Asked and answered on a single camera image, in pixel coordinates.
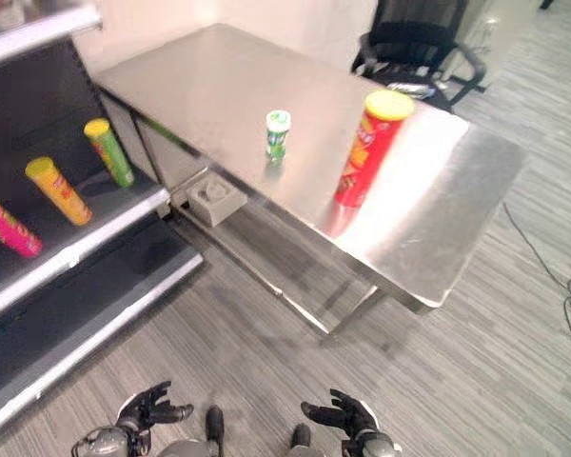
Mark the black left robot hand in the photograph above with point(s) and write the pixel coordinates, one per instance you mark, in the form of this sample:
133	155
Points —
147	410

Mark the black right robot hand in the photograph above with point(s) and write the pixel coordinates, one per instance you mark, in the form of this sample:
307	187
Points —
347	415

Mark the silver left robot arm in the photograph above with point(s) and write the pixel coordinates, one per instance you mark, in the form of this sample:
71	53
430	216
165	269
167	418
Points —
107	440

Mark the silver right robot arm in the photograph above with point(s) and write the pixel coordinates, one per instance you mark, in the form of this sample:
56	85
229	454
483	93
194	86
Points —
373	445

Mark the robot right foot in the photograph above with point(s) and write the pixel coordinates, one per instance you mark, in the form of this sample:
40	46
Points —
301	435

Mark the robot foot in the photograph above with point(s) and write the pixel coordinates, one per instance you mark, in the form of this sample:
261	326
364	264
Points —
301	435
214	423

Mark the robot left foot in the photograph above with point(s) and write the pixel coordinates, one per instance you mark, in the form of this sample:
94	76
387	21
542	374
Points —
214	423

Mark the silver robot body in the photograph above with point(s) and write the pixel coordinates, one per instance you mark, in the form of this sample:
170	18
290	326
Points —
204	449

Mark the grey store shelf unit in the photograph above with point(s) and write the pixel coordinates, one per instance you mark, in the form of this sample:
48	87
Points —
66	238

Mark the grey square box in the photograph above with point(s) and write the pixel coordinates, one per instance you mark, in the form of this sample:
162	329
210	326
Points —
215	196

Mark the pink chips can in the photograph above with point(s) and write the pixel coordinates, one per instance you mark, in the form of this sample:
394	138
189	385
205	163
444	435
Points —
7	228

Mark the green chips can yellow lid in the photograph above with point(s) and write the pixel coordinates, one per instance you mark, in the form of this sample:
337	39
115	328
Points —
110	151

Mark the stainless steel table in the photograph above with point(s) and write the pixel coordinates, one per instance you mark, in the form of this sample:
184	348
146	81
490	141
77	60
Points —
285	157

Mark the red chips can yellow lid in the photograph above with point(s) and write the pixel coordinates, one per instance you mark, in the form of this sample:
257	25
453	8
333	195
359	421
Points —
371	147

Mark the green white gum bottle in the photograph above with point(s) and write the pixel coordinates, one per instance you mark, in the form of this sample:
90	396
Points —
277	138

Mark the black office chair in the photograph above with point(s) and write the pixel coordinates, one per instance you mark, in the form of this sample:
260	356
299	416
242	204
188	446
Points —
416	52

